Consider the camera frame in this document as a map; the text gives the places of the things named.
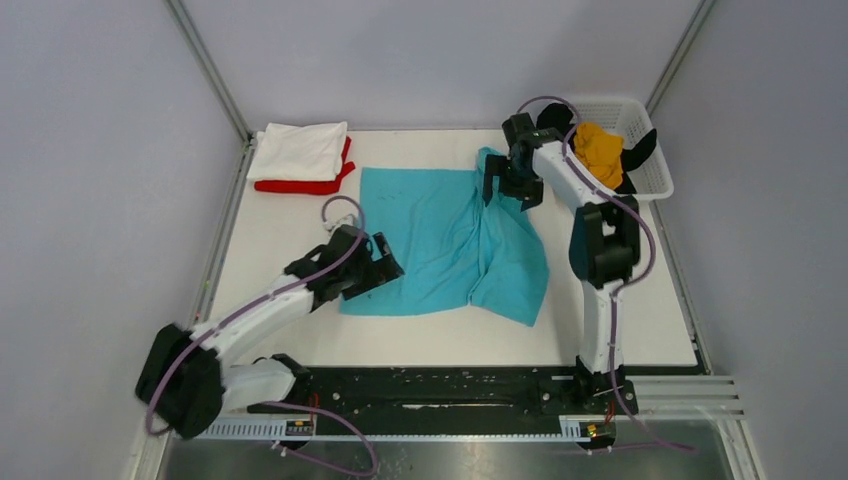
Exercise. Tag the white slotted cable duct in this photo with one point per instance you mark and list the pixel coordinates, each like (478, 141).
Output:
(290, 428)

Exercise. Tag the yellow t-shirt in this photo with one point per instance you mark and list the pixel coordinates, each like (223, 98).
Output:
(600, 153)

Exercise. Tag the black t-shirt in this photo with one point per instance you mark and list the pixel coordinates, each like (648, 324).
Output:
(561, 118)

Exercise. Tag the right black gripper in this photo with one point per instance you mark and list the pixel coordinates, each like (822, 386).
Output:
(494, 165)

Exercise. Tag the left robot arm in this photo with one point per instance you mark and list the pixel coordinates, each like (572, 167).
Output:
(192, 375)

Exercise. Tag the white folded t-shirt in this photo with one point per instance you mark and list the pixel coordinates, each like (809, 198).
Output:
(299, 153)

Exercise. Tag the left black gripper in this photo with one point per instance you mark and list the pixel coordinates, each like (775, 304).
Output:
(383, 269)

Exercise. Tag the white plastic basket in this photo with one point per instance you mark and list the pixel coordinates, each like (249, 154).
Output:
(627, 118)

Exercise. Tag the cyan t-shirt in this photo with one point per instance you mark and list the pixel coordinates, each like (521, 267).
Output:
(456, 250)

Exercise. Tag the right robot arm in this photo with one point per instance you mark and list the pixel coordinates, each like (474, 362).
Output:
(604, 248)

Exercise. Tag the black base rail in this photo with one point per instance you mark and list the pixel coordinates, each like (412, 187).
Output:
(439, 400)

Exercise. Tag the red folded t-shirt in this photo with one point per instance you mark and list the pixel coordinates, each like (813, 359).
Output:
(313, 188)

